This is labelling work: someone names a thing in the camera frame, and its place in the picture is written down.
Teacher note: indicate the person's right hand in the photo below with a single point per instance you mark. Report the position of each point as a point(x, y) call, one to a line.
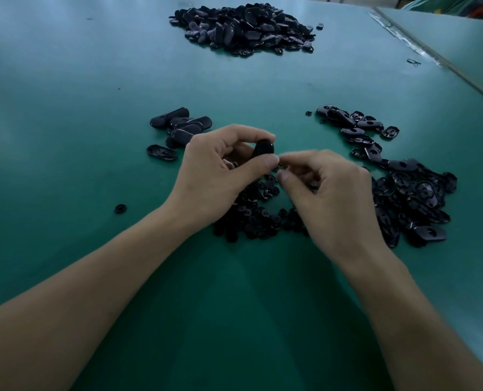
point(343, 211)

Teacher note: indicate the person's left hand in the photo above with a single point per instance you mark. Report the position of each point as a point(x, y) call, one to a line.
point(213, 179)

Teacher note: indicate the assembled black oval piece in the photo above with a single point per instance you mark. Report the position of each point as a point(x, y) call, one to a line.
point(179, 137)
point(197, 123)
point(168, 117)

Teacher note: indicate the pile of small black buttons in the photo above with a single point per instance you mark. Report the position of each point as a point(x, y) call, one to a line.
point(254, 222)

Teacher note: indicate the pile of black oval shells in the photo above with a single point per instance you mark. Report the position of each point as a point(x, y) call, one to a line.
point(416, 199)

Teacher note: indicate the lone black ring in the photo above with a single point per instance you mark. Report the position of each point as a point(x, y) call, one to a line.
point(121, 208)

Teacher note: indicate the person's right forearm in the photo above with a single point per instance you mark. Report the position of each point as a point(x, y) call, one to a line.
point(433, 334)

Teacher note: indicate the person's left forearm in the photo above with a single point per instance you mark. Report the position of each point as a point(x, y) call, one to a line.
point(66, 313)

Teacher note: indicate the small black plastic scrap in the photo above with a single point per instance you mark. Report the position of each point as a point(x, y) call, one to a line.
point(413, 62)

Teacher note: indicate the green striped bag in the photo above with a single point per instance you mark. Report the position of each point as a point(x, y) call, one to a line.
point(453, 4)

